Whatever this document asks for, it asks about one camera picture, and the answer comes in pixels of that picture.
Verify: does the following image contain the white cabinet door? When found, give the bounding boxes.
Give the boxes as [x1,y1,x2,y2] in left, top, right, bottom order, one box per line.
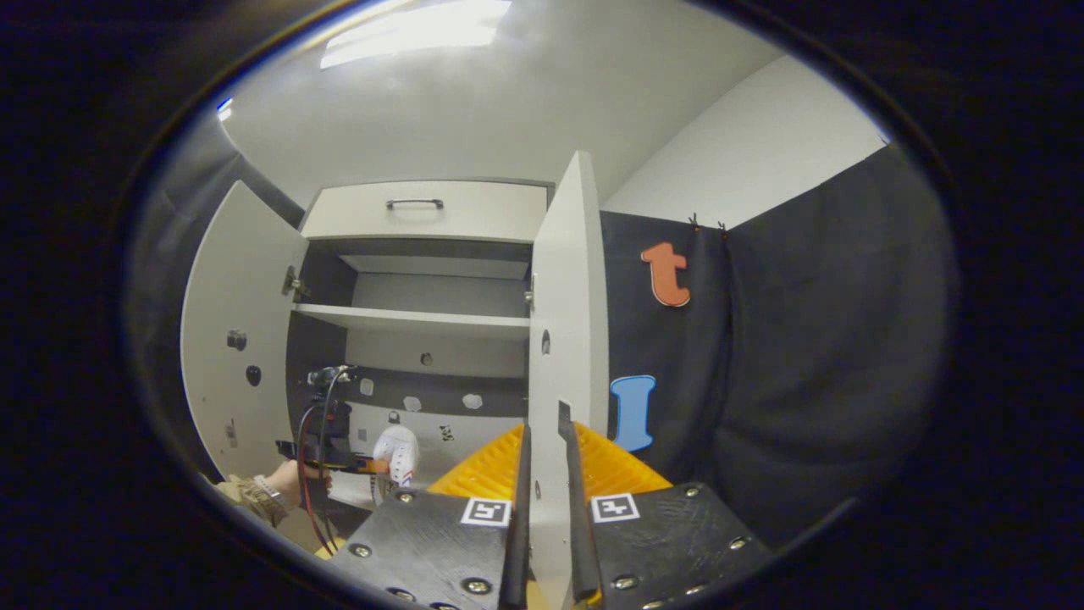
[527,151,611,610]
[180,180,310,484]

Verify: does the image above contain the white striped shoe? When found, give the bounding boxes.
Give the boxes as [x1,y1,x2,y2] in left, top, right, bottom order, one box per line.
[326,424,422,512]

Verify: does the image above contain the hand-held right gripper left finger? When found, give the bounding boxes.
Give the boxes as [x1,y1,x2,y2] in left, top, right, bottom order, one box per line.
[326,422,533,610]

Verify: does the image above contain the white shoe cabinet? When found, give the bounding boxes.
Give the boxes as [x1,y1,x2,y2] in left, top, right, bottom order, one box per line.
[284,178,556,509]

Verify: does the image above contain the white cabinet shelf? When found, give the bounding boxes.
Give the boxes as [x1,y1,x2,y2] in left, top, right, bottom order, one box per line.
[292,303,532,341]

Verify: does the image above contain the white cabinet drawer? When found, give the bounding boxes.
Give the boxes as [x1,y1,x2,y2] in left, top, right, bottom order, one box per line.
[301,180,550,244]

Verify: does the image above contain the red gripper cable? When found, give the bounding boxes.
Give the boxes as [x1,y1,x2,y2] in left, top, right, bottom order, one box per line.
[295,405,335,558]

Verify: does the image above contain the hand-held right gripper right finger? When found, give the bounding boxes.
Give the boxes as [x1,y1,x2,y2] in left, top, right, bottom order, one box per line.
[557,400,776,610]

